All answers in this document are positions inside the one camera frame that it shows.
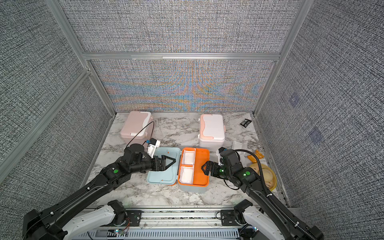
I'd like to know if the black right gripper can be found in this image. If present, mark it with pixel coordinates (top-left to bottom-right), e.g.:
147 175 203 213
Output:
201 161 235 181

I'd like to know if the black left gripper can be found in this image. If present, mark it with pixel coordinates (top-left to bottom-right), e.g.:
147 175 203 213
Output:
130 154 176 175

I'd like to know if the blue orange medicine box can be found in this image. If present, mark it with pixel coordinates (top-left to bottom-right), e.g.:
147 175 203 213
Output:
147 147 210 194

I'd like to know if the white pink medicine chest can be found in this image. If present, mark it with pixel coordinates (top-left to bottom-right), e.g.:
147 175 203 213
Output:
198 114 226 152

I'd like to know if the clear plastic gauze box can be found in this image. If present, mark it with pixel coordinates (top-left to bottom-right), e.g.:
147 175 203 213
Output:
232 141 247 150

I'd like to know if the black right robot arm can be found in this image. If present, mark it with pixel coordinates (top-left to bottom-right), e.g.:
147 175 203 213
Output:
201 148 324 240

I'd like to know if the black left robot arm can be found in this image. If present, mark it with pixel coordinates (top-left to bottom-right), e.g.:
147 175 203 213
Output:
22 144 176 240

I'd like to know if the pink white medicine box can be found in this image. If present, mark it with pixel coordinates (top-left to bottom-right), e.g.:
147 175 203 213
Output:
120 111 155 146

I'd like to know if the orange plastic toy piece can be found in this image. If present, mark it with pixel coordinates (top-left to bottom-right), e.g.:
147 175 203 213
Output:
255 150 265 160

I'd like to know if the black foil sachet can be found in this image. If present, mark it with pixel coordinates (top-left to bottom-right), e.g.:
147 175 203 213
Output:
240 119 252 128

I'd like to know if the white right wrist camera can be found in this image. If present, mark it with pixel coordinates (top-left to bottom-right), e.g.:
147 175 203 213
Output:
216 147 227 166

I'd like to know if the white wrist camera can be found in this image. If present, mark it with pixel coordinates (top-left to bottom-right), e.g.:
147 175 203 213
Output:
147 138 161 158
216 147 227 166

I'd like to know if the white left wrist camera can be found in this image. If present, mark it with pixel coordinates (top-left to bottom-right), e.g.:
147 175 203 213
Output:
147 138 161 158

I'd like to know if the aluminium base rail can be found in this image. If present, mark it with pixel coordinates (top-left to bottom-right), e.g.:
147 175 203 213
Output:
53 206 310 240

